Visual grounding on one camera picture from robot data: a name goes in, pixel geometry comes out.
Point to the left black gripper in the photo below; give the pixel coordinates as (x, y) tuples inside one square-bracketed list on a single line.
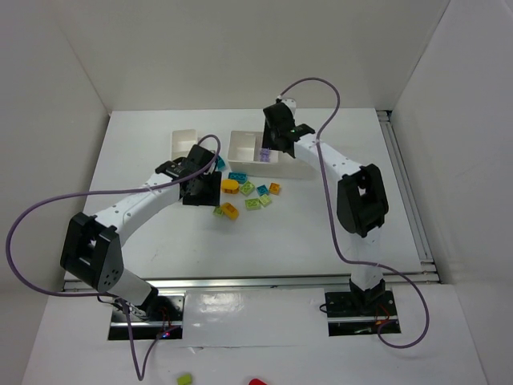
[(202, 190)]

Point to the yellow orange lego brick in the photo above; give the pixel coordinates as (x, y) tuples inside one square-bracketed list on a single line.
[(229, 211)]

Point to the small teal lego brick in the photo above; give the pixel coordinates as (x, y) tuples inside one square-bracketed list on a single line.
[(262, 190)]

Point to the orange oval lego piece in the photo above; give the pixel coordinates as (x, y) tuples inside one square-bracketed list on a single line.
[(230, 186)]

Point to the red object at bottom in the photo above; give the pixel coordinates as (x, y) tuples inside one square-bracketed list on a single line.
[(256, 381)]

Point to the green lego on foreground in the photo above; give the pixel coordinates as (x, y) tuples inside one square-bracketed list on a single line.
[(185, 379)]

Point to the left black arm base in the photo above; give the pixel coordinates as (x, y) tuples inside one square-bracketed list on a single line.
[(167, 318)]

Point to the aluminium rail right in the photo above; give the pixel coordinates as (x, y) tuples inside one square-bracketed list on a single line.
[(429, 268)]

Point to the aluminium rail front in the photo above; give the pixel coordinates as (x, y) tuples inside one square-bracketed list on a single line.
[(74, 286)]

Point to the light green small brick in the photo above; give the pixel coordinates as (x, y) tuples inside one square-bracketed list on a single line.
[(265, 200)]

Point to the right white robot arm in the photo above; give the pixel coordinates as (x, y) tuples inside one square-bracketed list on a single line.
[(361, 203)]

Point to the aluminium rail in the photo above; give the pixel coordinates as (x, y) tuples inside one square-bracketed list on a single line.
[(429, 268), (74, 286)]

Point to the green lego brick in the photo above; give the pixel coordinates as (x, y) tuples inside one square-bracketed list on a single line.
[(218, 212), (252, 204), (247, 188)]

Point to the small white divided tray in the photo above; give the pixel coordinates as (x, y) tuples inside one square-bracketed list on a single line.
[(182, 142)]

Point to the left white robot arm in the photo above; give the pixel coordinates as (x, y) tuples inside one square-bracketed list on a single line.
[(92, 249)]

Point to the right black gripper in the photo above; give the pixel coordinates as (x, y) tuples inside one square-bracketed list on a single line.
[(276, 141)]

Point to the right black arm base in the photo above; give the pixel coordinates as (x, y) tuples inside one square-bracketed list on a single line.
[(344, 318)]

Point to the large white three-compartment tray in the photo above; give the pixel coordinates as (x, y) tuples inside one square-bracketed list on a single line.
[(244, 155)]

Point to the small orange lego brick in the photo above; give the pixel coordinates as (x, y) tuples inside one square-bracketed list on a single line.
[(274, 188)]

